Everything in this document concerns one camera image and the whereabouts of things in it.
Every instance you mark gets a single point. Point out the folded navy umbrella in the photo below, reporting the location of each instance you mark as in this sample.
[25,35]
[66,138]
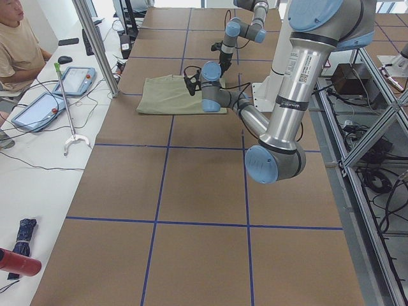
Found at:
[24,236]

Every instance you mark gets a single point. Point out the black computer mouse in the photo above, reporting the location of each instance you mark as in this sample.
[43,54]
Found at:
[64,59]

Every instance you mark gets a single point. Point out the black power box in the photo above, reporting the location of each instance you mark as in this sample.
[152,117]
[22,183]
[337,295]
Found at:
[355,79]

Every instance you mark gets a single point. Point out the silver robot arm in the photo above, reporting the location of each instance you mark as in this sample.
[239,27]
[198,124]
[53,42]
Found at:
[318,28]
[255,31]

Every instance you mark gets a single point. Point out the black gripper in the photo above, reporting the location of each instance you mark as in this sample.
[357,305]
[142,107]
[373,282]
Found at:
[191,90]
[225,59]

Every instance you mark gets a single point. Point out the lower teach pendant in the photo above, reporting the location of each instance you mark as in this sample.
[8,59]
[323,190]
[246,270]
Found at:
[40,113]

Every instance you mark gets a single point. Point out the aluminium frame post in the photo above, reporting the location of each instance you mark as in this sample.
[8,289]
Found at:
[96,42]

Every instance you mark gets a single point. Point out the person in beige shirt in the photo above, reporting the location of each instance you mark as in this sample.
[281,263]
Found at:
[22,58]

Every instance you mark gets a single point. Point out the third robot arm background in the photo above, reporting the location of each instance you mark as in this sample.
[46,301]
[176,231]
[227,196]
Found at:
[394,67]

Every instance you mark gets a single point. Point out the olive green long-sleeve shirt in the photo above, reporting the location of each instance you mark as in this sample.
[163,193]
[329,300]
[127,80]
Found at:
[168,95]

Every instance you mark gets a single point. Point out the reacher grabber stick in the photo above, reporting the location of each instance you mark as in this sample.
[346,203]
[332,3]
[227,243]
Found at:
[74,138]

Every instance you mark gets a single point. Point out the black smartphone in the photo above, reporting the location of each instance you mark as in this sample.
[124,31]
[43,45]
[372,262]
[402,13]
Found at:
[69,41]

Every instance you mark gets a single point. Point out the red water bottle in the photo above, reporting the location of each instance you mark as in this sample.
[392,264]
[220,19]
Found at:
[19,264]

